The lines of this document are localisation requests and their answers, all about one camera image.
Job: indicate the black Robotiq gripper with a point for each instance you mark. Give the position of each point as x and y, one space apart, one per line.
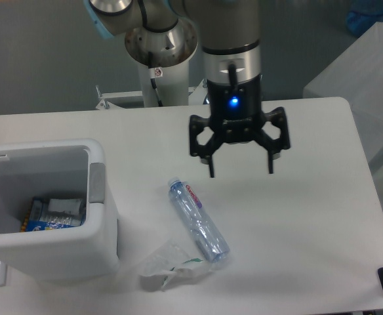
235 118

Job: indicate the clear plastic water bottle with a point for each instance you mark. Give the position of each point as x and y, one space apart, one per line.
203 231

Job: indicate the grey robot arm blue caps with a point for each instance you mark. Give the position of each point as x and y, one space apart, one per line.
227 33

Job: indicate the white plastic trash can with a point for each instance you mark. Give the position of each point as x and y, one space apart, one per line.
62 169

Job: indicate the white side cabinet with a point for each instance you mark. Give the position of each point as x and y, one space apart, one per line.
357 76

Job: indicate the blue object top right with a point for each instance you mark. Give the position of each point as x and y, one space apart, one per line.
362 15

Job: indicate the white crumpled paper in bin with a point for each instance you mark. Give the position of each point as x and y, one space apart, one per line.
67 206

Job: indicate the blue snack wrapper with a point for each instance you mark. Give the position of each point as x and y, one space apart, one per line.
39 218

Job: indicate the white mounting bracket with bolts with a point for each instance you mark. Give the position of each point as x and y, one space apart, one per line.
134 99

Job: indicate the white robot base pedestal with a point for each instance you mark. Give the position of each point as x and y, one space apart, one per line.
165 75

